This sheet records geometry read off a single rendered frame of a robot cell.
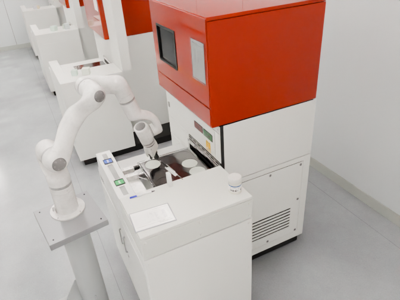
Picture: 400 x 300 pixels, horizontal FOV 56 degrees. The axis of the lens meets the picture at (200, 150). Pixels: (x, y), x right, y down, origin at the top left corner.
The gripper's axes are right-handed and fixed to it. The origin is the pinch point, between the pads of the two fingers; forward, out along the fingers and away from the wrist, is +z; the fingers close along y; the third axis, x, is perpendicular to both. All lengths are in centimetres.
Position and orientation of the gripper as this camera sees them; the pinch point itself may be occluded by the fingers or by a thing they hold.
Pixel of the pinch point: (155, 156)
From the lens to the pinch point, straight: 244.1
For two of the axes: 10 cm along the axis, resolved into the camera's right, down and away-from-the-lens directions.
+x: 9.4, 1.2, -3.1
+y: -2.7, 8.2, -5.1
